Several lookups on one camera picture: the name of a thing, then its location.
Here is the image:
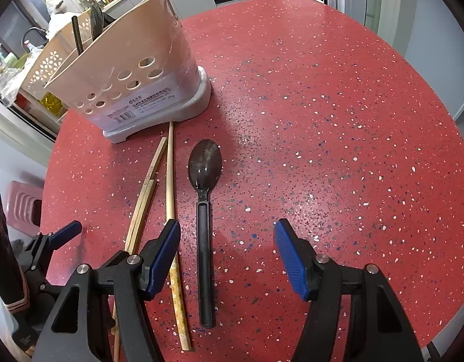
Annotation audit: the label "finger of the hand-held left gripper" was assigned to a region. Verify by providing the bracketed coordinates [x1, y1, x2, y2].
[28, 273, 68, 304]
[21, 219, 83, 273]

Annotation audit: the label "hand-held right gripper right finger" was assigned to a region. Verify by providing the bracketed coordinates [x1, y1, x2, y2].
[274, 218, 430, 362]

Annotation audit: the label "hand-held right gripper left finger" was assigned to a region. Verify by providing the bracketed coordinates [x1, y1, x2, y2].
[32, 219, 182, 362]

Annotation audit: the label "yellow patterned wooden chopstick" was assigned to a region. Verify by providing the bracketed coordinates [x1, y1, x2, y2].
[165, 121, 192, 351]

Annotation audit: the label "beige cutlery drainer holder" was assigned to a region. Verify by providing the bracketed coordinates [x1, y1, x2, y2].
[43, 0, 213, 144]

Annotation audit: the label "pink plastic stool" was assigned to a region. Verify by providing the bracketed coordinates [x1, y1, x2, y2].
[6, 180, 44, 243]

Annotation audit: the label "yellow oil bottle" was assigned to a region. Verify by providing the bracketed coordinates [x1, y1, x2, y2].
[39, 92, 67, 117]

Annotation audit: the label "clear plastic bags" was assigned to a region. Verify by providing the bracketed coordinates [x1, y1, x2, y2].
[0, 41, 26, 103]

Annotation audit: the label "beige perforated storage rack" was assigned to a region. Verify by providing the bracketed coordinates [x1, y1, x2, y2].
[19, 14, 104, 107]

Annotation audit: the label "black kitchen faucet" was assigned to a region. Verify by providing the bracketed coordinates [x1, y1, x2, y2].
[21, 26, 48, 52]

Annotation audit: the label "white plastic bag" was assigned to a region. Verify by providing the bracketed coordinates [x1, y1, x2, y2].
[43, 0, 73, 33]

